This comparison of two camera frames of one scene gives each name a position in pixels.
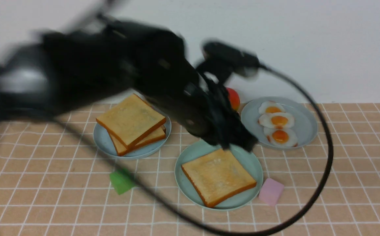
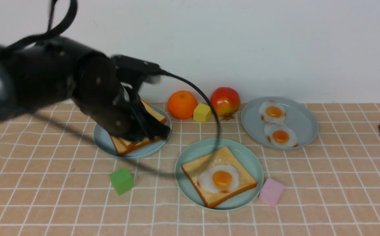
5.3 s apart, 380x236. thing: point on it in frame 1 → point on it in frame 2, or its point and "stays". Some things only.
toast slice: (219, 177) stays
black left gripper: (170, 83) → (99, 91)
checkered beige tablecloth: (49, 177) stays
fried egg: (277, 120) → (220, 178)
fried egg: (281, 137) stays
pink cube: (270, 191) stays
